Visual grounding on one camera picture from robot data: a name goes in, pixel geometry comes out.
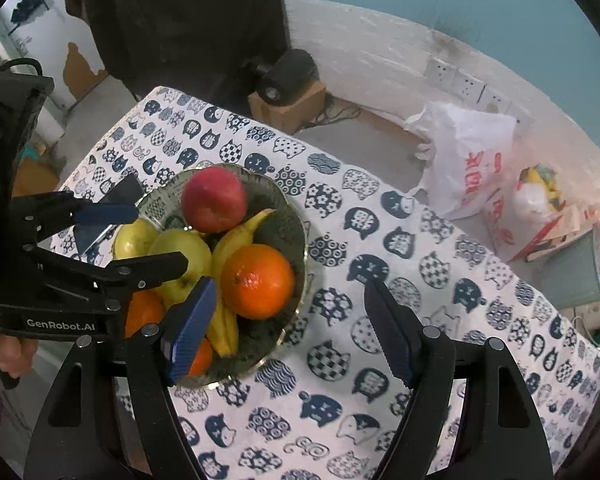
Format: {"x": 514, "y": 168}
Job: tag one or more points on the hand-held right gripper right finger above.
{"x": 392, "y": 335}

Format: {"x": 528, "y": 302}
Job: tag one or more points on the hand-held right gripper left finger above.
{"x": 192, "y": 325}

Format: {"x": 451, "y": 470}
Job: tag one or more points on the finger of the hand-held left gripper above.
{"x": 107, "y": 213}
{"x": 155, "y": 265}

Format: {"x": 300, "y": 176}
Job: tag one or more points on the yellow-green pear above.
{"x": 180, "y": 255}
{"x": 135, "y": 240}

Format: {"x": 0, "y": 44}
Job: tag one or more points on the small orange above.
{"x": 202, "y": 357}

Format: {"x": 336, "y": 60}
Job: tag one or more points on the large orange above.
{"x": 142, "y": 312}
{"x": 257, "y": 282}

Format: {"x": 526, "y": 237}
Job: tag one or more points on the yellow banana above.
{"x": 225, "y": 330}
{"x": 230, "y": 247}

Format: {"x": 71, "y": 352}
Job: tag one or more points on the red apple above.
{"x": 212, "y": 200}

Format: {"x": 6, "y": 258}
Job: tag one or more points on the green glass bowl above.
{"x": 280, "y": 240}

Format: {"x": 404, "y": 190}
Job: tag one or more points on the person's left hand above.
{"x": 15, "y": 360}

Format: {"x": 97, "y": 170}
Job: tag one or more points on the cat print tablecloth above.
{"x": 380, "y": 240}

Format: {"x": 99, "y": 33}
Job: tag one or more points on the teal bucket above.
{"x": 575, "y": 280}

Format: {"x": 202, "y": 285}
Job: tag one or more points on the white plastic bag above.
{"x": 460, "y": 150}

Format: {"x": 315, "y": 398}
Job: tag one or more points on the dark cabinet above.
{"x": 180, "y": 20}

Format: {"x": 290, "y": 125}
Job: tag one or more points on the small brown cardboard box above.
{"x": 295, "y": 110}

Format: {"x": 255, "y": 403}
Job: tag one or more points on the cardboard box with red label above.
{"x": 580, "y": 217}

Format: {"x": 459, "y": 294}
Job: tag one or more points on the black round speaker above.
{"x": 285, "y": 75}

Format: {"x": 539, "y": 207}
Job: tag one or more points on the black wall bracket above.
{"x": 27, "y": 7}

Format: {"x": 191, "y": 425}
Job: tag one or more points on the white wall socket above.
{"x": 521, "y": 115}
{"x": 440, "y": 71}
{"x": 467, "y": 83}
{"x": 495, "y": 97}

